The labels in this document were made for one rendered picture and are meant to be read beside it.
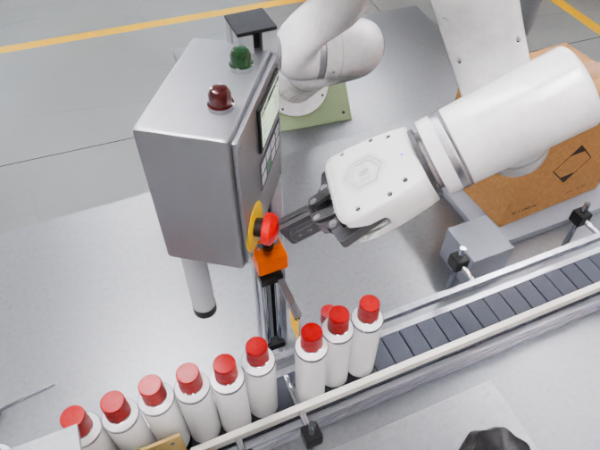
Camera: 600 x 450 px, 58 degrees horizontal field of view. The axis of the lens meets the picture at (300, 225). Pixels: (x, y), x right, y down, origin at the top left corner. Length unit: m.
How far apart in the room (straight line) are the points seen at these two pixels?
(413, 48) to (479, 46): 1.28
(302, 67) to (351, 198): 0.62
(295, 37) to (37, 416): 0.85
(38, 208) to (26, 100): 0.88
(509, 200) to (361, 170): 0.74
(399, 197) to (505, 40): 0.23
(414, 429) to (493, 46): 0.62
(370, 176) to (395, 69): 1.27
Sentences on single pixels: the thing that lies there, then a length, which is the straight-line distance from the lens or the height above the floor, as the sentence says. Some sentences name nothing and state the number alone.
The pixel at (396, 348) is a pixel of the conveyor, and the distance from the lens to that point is 1.06.
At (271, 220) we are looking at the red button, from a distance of 0.60.
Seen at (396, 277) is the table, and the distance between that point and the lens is 1.21.
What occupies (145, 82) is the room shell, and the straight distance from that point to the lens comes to 3.35.
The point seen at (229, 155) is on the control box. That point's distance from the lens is 0.51.
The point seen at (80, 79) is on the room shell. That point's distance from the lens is 3.49.
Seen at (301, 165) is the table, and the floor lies 0.83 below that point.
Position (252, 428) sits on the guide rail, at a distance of 0.94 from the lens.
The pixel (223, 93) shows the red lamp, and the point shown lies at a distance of 0.52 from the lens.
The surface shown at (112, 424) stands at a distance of 0.84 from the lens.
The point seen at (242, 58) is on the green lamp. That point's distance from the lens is 0.58.
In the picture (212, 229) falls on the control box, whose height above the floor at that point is 1.35.
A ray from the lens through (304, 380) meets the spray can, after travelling 0.91.
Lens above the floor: 1.79
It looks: 48 degrees down
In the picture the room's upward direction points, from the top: straight up
